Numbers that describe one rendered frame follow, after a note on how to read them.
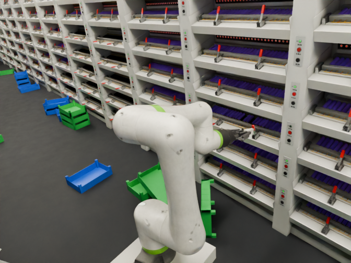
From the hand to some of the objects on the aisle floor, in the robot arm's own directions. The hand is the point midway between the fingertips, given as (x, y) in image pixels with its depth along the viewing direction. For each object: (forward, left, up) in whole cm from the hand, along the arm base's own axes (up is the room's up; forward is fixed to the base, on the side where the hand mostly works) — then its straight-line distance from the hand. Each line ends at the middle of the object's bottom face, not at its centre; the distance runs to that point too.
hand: (248, 131), depth 148 cm
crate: (-11, +22, -60) cm, 65 cm away
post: (+6, -23, -61) cm, 66 cm away
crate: (-9, +126, -57) cm, 139 cm away
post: (+56, +108, -57) cm, 134 cm away
